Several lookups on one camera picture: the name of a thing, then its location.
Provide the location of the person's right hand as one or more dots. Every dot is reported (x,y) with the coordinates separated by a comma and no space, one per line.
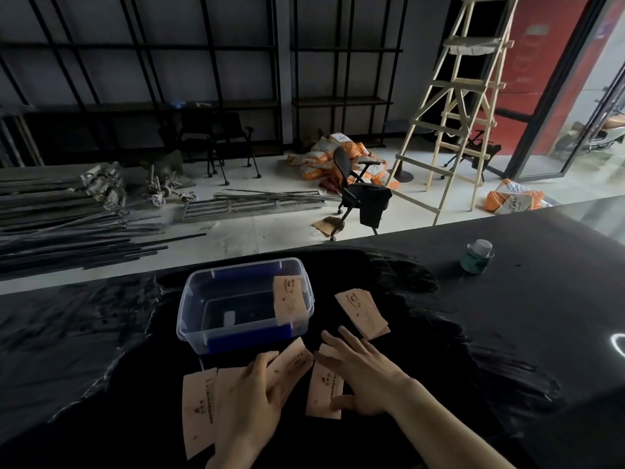
(373,385)

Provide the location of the person's left hand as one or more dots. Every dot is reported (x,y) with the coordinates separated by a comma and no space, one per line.
(246,410)

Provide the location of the person's right thumb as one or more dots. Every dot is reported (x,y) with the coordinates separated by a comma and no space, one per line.
(343,400)

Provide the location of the person's right middle finger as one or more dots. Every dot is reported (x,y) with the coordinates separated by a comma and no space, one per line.
(334,344)

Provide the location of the person's left thumb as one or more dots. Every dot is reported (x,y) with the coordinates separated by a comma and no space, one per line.
(284,393)

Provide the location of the pink paper sleeve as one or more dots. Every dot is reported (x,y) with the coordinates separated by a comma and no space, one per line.
(198,410)
(295,361)
(227,380)
(289,300)
(322,393)

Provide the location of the person's right forearm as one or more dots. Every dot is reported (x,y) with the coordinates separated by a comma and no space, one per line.
(444,434)

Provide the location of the person's left forearm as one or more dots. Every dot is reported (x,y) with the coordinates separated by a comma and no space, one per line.
(234,460)

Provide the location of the stack of pink paper sleeves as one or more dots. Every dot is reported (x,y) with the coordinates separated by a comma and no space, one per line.
(362,313)

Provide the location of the black table cloth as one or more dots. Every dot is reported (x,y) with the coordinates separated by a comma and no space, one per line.
(439,346)

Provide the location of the brown cardboard piece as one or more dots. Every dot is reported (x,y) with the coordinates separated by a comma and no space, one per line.
(329,225)

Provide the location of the black garment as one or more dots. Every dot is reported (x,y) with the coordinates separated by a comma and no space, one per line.
(375,205)

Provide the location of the black office chair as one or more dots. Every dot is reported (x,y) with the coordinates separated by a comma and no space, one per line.
(349,192)

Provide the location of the bundle of thin metal rods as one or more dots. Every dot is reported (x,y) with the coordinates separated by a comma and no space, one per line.
(254,204)

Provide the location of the green bottle white cap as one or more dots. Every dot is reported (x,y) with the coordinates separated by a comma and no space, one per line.
(476,258)

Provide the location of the pile of orange sacks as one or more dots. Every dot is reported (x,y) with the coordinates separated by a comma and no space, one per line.
(317,158)

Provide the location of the metal caster wheels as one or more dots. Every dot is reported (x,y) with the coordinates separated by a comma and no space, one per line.
(166,190)

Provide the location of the orange white sack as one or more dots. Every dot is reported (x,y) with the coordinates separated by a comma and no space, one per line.
(512,196)

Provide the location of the black folding chair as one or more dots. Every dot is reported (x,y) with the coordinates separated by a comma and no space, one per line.
(215,136)

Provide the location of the narrow black metal shelving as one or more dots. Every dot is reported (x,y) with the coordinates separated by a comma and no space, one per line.
(342,101)

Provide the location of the pile of metal bars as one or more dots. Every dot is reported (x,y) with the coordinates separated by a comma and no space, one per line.
(63,224)

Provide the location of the wooden step ladder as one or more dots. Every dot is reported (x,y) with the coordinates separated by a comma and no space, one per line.
(461,92)

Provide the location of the wide black metal shelving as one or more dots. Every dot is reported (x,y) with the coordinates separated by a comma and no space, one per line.
(146,106)

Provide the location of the parked scooter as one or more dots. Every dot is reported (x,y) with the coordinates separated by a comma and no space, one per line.
(593,134)

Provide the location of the black glass door frame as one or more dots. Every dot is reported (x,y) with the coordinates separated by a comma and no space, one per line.
(551,92)

